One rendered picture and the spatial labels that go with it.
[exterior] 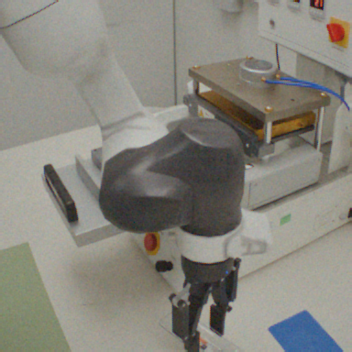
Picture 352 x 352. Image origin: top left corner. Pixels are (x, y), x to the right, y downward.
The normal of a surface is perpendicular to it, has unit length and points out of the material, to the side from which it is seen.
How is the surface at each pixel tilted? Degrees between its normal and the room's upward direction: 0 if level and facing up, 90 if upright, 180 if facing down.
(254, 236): 18
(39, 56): 107
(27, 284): 3
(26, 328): 3
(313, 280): 0
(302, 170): 90
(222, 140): 30
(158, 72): 90
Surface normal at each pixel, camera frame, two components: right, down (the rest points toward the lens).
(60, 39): 0.27, 0.59
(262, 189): 0.50, 0.47
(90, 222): -0.01, -0.84
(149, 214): 0.07, 0.54
